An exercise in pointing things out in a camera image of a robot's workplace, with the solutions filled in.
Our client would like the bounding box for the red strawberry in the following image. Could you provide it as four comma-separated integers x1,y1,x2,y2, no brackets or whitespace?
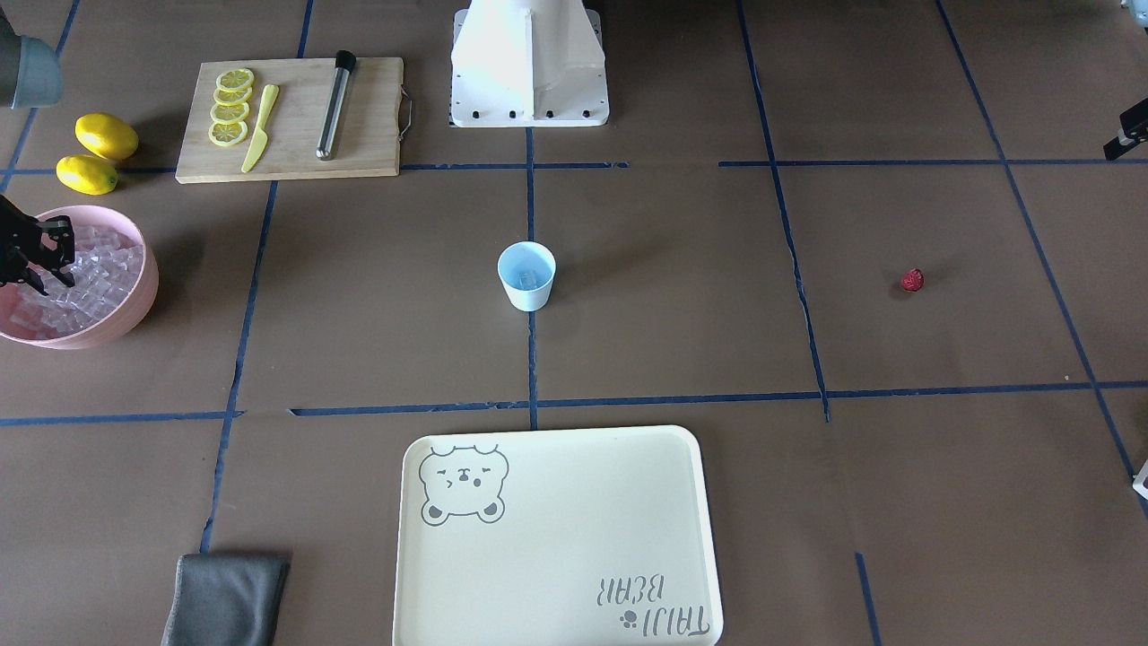
900,268,924,293

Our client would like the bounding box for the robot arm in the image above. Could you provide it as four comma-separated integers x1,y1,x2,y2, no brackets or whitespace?
1,9,63,110

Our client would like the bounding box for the light blue plastic cup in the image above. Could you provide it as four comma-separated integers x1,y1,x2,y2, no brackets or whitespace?
497,241,557,312

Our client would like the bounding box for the pink bowl of ice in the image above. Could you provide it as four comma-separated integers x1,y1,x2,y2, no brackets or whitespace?
3,205,160,349

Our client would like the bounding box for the cream bear serving tray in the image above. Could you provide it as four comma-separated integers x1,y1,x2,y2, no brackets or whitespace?
391,425,723,645

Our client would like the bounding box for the wooden cutting board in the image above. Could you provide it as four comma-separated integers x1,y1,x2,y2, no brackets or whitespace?
174,57,404,185

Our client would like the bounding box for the yellow plastic knife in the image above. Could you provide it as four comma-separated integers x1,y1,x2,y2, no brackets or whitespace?
240,84,280,173

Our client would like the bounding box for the lemon slice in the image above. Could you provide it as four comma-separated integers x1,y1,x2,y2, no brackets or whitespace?
205,120,248,147
210,101,250,124

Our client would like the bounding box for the folded grey cloth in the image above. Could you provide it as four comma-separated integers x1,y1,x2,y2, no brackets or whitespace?
161,553,290,645

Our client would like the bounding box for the upper whole lemon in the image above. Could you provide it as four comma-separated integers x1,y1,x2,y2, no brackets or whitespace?
73,112,140,162

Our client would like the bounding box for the whole lemon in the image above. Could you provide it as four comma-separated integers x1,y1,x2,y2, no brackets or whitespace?
73,112,140,162
55,154,119,196

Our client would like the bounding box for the lower whole lemon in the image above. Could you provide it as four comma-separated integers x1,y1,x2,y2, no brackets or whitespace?
55,154,119,196

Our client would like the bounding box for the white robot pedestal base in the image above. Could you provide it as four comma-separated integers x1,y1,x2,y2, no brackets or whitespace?
448,1,610,129

